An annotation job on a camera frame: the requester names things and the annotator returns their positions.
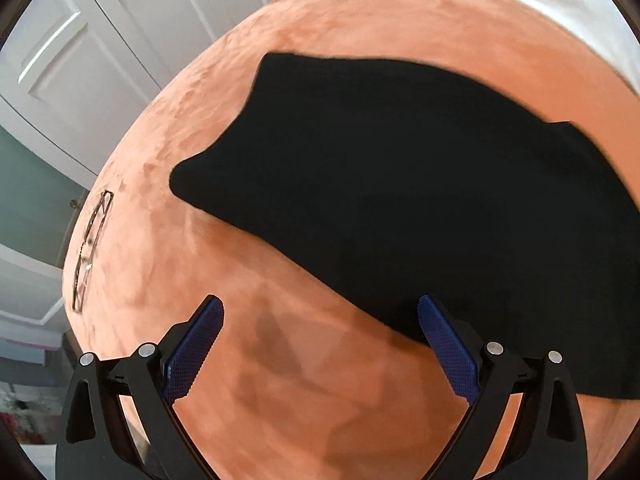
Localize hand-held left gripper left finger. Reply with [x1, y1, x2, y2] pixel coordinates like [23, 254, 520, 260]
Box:
[54, 294, 225, 480]

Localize orange plush blanket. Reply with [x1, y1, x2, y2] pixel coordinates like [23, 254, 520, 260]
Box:
[60, 0, 640, 480]

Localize white wardrobe doors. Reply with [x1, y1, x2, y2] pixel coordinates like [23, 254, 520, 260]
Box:
[0, 0, 346, 176]

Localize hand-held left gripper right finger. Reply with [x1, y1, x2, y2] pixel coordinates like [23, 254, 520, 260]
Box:
[417, 294, 591, 480]

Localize black pants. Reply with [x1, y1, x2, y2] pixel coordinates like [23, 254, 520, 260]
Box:
[170, 51, 640, 401]

